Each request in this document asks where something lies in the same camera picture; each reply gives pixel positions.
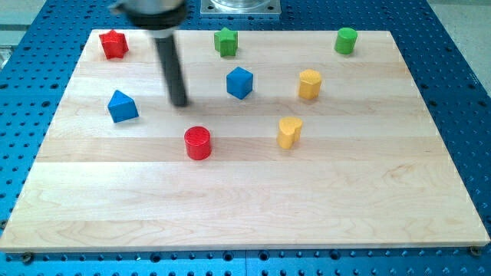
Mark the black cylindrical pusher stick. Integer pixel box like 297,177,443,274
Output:
154,35,189,107

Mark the blue cube block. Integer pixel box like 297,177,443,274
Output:
226,67,253,100

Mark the green star block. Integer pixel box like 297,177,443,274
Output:
214,27,239,57

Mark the blue triangular prism block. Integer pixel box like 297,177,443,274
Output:
107,90,139,123

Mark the red star block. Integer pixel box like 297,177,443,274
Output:
99,29,129,59

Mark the red cylinder block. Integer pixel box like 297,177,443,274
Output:
183,126,212,160

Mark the yellow heart block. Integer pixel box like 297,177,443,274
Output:
276,117,303,149

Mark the light wooden board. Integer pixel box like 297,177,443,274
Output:
1,30,489,253

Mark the yellow pentagon block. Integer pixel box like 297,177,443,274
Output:
298,69,322,100

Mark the green cylinder block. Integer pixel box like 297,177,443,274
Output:
334,27,358,54

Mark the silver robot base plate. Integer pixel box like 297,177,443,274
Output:
200,0,282,15

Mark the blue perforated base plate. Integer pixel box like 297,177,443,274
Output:
1,1,490,275

